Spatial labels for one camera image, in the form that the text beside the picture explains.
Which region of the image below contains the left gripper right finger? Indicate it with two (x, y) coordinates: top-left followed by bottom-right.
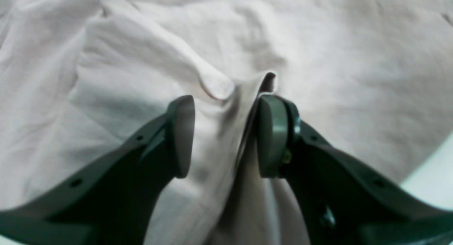
(256, 95), (453, 245)

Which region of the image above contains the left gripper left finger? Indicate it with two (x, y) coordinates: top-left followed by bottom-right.
(1, 95), (195, 245)

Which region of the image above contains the mauve t-shirt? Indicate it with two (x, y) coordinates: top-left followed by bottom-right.
(0, 0), (452, 245)

